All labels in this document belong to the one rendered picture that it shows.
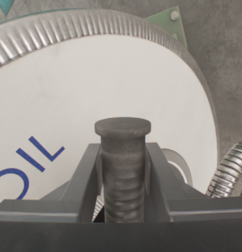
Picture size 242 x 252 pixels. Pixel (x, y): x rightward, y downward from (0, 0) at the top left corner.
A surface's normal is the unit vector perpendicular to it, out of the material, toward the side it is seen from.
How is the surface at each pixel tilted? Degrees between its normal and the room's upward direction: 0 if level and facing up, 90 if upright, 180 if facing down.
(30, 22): 90
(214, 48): 0
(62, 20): 90
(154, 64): 90
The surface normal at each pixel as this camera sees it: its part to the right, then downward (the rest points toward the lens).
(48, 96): 0.69, 0.11
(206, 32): -0.63, 0.59
